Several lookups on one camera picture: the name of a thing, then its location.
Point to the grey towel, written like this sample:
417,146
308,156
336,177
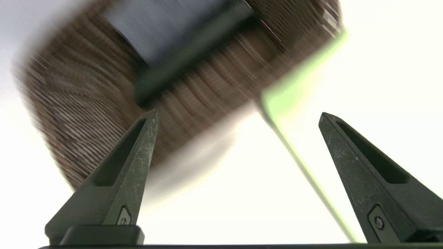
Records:
162,27

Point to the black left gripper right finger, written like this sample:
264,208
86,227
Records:
377,193

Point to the black cloth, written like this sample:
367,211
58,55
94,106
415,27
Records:
180,69

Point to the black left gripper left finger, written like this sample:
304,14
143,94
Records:
117,186

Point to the dark brown wicker basket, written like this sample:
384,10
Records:
86,103

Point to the light green plastic tray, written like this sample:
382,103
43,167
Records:
294,93

